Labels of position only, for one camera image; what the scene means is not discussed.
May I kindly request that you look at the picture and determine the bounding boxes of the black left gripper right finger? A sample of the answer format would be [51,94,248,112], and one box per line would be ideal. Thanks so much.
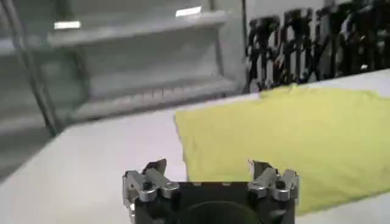
[247,159,300,202]

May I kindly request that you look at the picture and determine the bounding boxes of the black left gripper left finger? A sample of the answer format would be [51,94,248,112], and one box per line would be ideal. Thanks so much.
[122,158,180,209]

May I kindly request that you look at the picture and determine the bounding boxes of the yellow cloth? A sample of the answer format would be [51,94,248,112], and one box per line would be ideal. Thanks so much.
[174,85,390,216]

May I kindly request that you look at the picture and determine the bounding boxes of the grey metal shelf rack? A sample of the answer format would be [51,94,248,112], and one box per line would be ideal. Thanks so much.
[0,0,248,138]

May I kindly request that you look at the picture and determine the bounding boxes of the black equipment rack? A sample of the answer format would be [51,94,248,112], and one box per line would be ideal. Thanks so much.
[243,0,390,92]

